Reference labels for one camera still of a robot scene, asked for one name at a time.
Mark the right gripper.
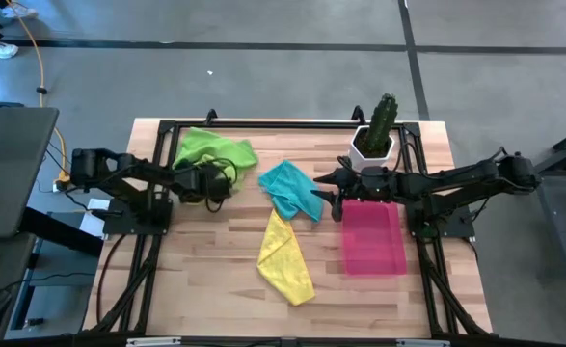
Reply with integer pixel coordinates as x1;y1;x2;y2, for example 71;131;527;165
310;166;402;222

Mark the green microfiber towel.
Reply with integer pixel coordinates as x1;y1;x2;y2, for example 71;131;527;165
172;126;259;192

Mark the teal microfiber towel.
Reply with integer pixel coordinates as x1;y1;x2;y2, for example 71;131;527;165
257;159;325;223

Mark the yellow microfiber towel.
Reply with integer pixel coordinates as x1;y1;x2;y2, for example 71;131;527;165
256;207;316;307

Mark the pink translucent plastic basket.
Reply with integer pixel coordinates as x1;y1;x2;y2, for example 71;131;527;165
341;200;408;277

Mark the white hexagonal plant pot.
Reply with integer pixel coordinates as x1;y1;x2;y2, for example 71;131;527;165
348;124;395;174

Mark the green cactus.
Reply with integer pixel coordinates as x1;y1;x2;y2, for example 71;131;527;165
363;93;399;154

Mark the large white paper sheet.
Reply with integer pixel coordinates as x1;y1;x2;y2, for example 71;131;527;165
78;211;106;238

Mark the black desk crossbar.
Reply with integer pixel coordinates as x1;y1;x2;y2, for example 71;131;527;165
19;206;105;257

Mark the grey desk top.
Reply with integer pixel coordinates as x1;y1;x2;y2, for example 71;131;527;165
0;106;60;240

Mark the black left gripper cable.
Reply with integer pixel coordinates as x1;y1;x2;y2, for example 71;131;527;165
170;156;240;214

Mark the black metal table frame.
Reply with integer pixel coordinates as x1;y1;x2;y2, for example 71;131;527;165
82;108;494;338

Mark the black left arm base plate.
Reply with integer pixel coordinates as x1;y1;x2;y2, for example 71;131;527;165
102;197;174;236

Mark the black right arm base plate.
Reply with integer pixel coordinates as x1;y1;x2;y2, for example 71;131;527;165
405;200;476;238

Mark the silver table bracket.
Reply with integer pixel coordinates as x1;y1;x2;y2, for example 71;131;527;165
396;338;451;347
126;336;182;347

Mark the orange extension cable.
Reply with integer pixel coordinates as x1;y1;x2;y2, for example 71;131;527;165
7;0;71;187

